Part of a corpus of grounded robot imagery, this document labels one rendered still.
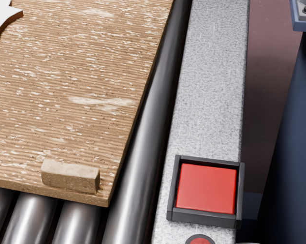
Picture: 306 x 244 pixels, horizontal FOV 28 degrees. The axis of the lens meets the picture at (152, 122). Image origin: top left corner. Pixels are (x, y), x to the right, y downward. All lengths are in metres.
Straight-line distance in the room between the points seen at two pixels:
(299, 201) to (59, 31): 0.76
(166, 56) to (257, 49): 1.50
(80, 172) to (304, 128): 0.70
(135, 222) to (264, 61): 1.67
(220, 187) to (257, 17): 1.84
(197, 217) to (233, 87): 0.21
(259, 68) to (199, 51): 1.40
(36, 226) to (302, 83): 0.69
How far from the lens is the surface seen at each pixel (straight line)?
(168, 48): 0.81
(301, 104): 1.21
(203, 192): 0.64
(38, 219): 0.64
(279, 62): 2.25
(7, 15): 0.84
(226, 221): 0.62
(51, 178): 0.62
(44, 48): 0.79
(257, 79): 2.17
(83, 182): 0.61
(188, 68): 0.79
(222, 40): 0.84
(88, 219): 0.63
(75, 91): 0.73
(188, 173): 0.65
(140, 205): 0.64
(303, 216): 1.44
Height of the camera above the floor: 1.44
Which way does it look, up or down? 46 degrees down
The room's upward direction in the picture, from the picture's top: 1 degrees clockwise
